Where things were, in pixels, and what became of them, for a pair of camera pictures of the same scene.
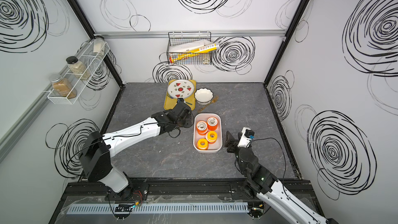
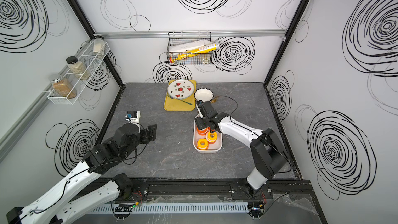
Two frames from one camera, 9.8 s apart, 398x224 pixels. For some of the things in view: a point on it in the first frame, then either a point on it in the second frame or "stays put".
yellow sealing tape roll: (202, 144) stays put
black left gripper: (189, 120) → (148, 138)
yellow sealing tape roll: (211, 137) stays put
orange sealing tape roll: (201, 127) stays put
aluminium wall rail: (250, 33) stays put
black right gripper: (232, 142) → (199, 124)
